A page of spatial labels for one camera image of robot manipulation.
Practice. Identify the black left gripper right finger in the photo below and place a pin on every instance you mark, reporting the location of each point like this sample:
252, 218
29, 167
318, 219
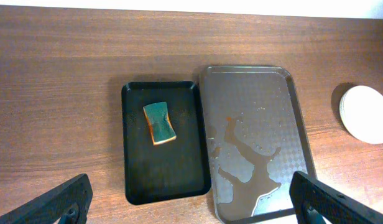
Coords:
316, 202

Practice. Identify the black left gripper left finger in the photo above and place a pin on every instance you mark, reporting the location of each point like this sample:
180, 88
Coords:
67, 203

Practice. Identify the white plate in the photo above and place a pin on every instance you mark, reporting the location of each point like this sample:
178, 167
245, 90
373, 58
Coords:
361, 112

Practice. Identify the green orange sponge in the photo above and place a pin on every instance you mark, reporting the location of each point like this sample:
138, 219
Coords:
158, 121

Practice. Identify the large brown tray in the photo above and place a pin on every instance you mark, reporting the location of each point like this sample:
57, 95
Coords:
256, 140

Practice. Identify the small black tray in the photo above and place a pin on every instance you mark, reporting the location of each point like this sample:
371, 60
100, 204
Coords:
175, 169

